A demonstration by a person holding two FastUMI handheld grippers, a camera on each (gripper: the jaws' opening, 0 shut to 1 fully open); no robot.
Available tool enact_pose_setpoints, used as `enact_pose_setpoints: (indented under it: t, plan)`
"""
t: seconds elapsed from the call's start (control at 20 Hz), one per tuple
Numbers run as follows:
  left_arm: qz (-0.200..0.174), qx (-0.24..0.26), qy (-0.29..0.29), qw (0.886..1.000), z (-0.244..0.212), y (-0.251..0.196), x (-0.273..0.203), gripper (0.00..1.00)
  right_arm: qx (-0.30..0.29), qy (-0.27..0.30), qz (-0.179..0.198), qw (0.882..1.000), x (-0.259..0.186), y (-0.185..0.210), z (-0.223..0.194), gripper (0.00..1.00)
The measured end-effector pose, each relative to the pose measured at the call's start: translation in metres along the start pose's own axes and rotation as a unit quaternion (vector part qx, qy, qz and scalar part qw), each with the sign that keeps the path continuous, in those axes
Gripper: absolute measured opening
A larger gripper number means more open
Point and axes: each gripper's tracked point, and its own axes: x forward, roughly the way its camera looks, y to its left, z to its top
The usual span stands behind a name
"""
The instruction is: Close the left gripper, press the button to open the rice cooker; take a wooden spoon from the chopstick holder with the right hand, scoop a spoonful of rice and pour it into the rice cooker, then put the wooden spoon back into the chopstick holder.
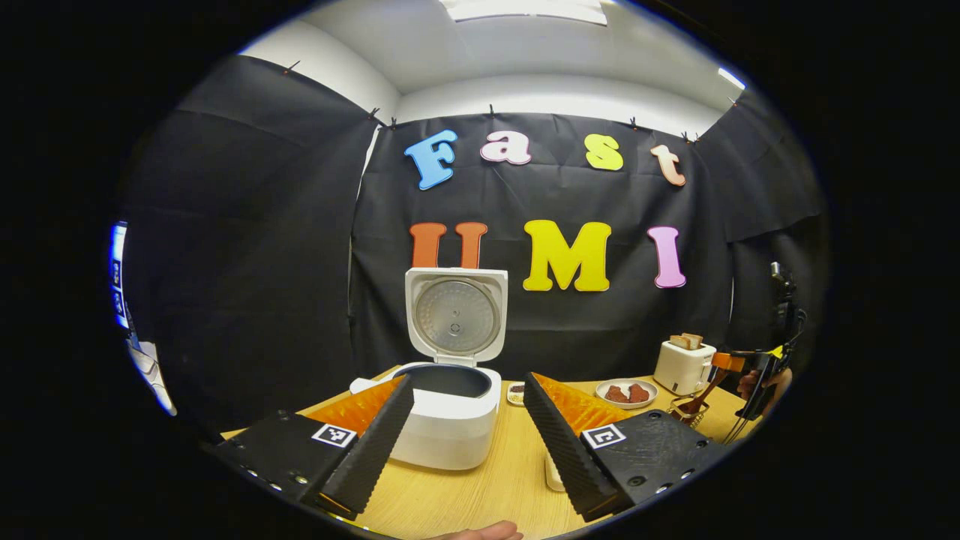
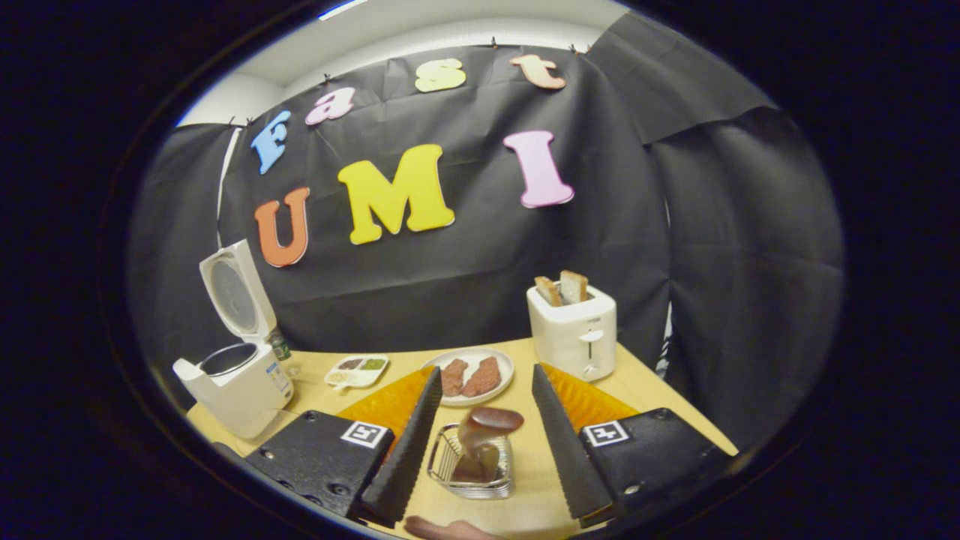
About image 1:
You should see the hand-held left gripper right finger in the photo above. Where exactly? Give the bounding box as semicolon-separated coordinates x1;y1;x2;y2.
523;371;732;524

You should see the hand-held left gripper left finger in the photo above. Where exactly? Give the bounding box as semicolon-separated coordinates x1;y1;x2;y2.
206;373;416;522

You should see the clear box of rice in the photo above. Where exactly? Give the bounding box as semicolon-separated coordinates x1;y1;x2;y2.
544;450;568;494

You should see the brown wooden spoon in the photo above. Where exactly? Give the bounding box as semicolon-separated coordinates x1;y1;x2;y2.
675;367;728;418

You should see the metal wire chopstick holder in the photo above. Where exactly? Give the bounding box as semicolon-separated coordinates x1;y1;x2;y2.
667;396;710;429

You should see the white rice cooker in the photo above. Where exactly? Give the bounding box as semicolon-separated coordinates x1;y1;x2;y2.
349;267;509;471

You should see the white toaster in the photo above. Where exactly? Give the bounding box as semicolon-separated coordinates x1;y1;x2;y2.
654;340;717;397

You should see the white round plate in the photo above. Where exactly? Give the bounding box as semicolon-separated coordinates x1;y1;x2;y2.
595;379;659;410

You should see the black backdrop cloth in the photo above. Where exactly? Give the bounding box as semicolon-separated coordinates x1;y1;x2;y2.
124;54;830;432

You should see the computer monitor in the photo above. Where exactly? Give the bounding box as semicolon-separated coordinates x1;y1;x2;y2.
110;223;130;331

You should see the large ceiling light panel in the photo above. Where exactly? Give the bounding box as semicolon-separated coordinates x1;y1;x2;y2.
439;0;608;26

